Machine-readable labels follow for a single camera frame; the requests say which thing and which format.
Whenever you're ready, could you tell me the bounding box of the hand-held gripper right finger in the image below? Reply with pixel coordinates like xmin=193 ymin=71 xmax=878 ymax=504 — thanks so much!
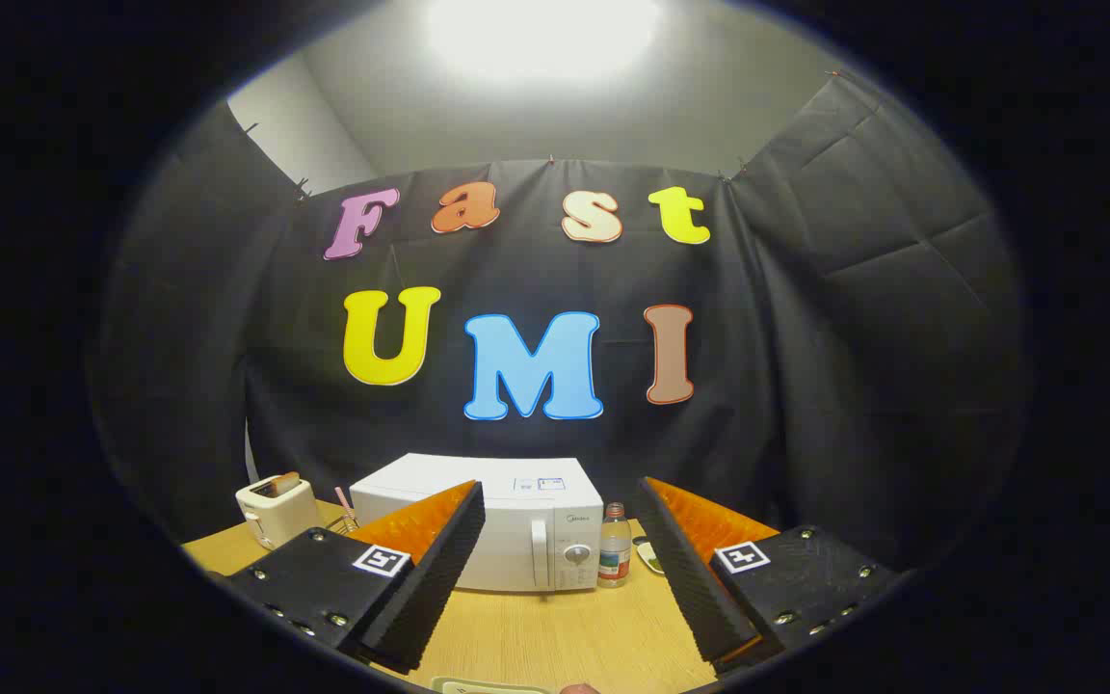
xmin=634 ymin=476 xmax=903 ymax=676

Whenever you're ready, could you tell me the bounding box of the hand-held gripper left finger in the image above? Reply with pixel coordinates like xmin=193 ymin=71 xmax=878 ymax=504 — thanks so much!
xmin=225 ymin=479 xmax=487 ymax=676

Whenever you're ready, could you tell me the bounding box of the white speckled tray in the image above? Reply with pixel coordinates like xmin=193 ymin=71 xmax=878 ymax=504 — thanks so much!
xmin=432 ymin=678 xmax=551 ymax=694

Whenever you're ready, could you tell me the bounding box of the black backdrop cloth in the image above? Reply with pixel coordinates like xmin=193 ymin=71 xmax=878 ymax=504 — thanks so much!
xmin=88 ymin=72 xmax=1033 ymax=570

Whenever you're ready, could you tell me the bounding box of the white toaster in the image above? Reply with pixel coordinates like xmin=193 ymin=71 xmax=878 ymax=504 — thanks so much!
xmin=235 ymin=472 xmax=325 ymax=550

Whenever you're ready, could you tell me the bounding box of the clear plastic water bottle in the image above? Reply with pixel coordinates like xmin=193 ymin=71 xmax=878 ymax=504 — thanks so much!
xmin=598 ymin=502 xmax=633 ymax=589

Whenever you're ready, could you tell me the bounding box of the white microwave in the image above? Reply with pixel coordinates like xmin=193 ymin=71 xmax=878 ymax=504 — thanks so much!
xmin=350 ymin=453 xmax=606 ymax=593

